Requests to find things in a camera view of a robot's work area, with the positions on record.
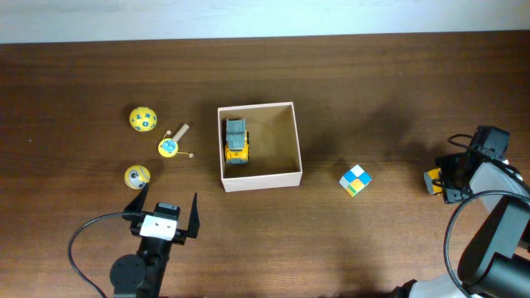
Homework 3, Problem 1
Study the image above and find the yellow ball with eye face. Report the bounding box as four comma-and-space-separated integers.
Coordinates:
124, 165, 151, 190

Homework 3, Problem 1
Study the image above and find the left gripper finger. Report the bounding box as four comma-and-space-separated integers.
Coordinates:
186, 194, 200, 238
123, 183, 149, 219

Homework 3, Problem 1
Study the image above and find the yellow grey dump truck toy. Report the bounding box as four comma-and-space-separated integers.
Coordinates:
224, 118, 249, 165

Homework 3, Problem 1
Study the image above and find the pink cardboard box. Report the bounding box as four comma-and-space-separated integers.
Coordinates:
217, 102, 303, 193

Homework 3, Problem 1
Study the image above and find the yellow grey tanker truck toy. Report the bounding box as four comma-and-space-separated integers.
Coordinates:
424, 168, 443, 195

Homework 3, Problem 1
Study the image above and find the two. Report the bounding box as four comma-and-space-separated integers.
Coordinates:
339, 165, 372, 197

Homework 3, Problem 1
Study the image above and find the yellow ball with blue letters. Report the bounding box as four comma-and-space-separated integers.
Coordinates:
128, 107, 158, 132

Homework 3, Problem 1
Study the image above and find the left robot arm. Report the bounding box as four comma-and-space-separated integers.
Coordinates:
109, 185, 200, 298

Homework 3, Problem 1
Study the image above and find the yellow wooden rattle drum toy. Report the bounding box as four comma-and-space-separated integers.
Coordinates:
157, 123, 195, 158

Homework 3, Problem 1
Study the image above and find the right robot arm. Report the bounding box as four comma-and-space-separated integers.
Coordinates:
390, 125, 529, 298

